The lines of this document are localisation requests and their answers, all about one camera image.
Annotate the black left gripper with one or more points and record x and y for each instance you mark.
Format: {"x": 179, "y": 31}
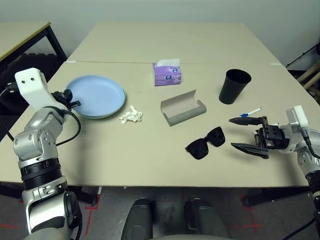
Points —
{"x": 62, "y": 97}

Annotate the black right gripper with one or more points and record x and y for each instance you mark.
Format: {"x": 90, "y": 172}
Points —
{"x": 273, "y": 135}

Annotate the blue plate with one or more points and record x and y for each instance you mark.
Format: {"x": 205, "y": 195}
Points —
{"x": 100, "y": 95}

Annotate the black sunglasses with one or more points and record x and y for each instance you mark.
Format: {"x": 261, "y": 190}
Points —
{"x": 198, "y": 150}

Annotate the white tissue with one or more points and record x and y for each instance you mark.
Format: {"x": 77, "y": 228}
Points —
{"x": 131, "y": 116}

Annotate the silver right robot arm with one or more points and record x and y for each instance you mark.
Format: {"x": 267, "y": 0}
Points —
{"x": 307, "y": 160}

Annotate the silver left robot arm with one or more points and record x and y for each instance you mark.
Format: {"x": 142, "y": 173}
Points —
{"x": 37, "y": 140}

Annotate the white marker blue cap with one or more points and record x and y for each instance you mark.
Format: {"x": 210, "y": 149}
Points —
{"x": 253, "y": 111}

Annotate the black plastic cup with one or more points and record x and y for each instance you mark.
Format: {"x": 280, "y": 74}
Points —
{"x": 231, "y": 92}

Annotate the black table foot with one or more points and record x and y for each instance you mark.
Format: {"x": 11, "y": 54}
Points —
{"x": 252, "y": 200}
{"x": 85, "y": 197}

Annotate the grey open glasses case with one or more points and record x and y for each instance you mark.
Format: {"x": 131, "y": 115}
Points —
{"x": 180, "y": 106}

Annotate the beige side table black legs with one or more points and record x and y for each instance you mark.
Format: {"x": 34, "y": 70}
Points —
{"x": 15, "y": 35}

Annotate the grey right robot leg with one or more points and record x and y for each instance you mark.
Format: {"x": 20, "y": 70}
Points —
{"x": 202, "y": 217}

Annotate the grey robot leg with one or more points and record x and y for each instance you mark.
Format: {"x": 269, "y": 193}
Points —
{"x": 202, "y": 217}
{"x": 138, "y": 220}

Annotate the black tripod rod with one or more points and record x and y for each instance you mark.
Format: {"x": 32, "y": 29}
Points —
{"x": 302, "y": 54}

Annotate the purple tissue pack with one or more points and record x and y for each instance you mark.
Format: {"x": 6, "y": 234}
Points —
{"x": 166, "y": 76}

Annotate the grey left robot leg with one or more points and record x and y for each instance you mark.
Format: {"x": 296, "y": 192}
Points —
{"x": 138, "y": 220}

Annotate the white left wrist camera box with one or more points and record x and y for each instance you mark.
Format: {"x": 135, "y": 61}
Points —
{"x": 32, "y": 85}

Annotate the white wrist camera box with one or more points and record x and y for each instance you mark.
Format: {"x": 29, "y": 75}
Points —
{"x": 32, "y": 85}
{"x": 298, "y": 116}

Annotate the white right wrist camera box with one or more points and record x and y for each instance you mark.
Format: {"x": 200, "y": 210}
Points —
{"x": 298, "y": 116}

